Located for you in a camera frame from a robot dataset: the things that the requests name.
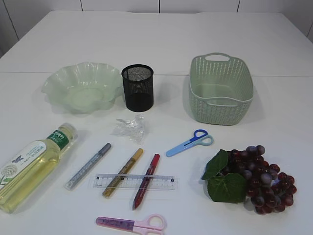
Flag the yellow tea bottle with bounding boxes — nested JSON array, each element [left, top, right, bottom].
[[0, 123, 78, 213]]

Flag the gold glitter pen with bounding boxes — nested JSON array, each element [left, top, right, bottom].
[[102, 148, 143, 198]]

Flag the clear plastic ruler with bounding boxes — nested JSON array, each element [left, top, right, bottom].
[[92, 174, 178, 190]]

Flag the purple artificial grape bunch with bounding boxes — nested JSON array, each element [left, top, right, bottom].
[[201, 145, 297, 214]]

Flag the red glitter pen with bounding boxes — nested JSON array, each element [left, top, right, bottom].
[[132, 154, 160, 210]]

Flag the blue scissors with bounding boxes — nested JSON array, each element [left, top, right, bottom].
[[165, 129, 214, 157]]

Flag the black mesh pen holder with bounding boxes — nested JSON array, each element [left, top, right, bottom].
[[121, 64, 154, 112]]

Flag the silver glitter pen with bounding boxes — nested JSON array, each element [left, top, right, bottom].
[[65, 143, 112, 190]]

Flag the clear plastic sheet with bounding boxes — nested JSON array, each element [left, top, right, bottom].
[[111, 114, 146, 145]]

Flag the green woven plastic basket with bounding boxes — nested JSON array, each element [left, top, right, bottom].
[[189, 53, 254, 126]]

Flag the pink scissors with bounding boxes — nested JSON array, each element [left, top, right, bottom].
[[95, 214, 166, 235]]

